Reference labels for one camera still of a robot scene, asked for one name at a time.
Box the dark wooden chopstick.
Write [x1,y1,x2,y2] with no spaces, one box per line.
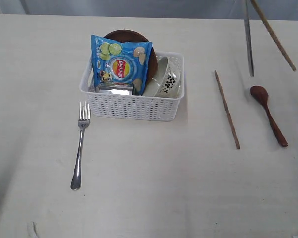
[214,70,241,150]

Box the silver metal fork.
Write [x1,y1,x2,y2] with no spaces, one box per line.
[70,101,91,190]

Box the reddish brown wooden spoon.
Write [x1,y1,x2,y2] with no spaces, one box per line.
[250,85,288,147]

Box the silver table knife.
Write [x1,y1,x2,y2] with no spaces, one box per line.
[243,0,254,77]

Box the light wooden chopstick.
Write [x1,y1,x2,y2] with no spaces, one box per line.
[250,0,297,72]

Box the white floral ceramic bowl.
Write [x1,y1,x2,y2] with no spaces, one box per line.
[142,56,180,98]

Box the white perforated plastic basket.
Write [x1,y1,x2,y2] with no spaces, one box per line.
[79,51,185,121]

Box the blue Lays chips bag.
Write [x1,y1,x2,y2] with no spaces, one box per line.
[91,35,153,95]

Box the brown wooden plate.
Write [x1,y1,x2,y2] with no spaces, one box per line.
[105,29,158,83]

